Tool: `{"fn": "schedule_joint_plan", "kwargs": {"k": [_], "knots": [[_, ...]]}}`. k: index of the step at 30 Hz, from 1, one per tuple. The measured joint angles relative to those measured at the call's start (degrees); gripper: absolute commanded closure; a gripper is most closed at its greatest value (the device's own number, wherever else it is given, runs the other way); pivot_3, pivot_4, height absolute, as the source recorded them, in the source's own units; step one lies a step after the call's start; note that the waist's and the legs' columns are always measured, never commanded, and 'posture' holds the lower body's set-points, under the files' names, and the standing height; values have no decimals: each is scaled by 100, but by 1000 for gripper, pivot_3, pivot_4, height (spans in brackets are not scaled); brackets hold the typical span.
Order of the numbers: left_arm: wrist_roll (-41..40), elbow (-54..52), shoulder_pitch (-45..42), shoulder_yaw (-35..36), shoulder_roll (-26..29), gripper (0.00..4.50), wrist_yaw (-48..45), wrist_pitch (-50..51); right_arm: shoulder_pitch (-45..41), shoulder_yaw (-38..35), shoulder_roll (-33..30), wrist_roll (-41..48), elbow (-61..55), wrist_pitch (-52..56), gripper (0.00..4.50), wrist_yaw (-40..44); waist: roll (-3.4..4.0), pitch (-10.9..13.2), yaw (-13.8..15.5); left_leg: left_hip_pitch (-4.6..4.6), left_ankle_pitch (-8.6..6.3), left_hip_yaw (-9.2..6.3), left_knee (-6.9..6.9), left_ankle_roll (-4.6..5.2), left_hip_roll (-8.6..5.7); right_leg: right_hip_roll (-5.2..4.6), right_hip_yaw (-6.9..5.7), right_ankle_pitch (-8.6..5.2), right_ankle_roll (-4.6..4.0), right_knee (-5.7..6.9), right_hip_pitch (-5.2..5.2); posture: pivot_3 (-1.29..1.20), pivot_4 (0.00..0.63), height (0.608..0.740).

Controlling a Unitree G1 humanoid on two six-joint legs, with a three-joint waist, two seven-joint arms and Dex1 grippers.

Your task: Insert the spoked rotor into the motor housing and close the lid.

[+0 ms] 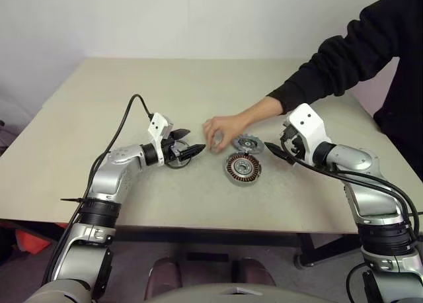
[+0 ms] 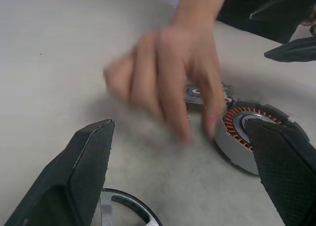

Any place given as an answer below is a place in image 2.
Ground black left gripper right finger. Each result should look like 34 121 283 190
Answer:
243 118 316 226

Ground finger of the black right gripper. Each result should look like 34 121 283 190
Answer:
264 36 316 63
249 0 316 22

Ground grey motor lid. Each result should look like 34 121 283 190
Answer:
184 82 235 112

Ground person's bare hand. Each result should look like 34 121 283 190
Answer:
103 15 225 146

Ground grey motor housing copper windings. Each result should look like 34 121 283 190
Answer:
213 99 311 176

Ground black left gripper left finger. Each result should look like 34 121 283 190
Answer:
3 119 116 226

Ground person's dark clothing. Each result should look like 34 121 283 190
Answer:
216 0 316 44

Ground silver spoked rotor black rim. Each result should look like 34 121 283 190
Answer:
100 188 162 226

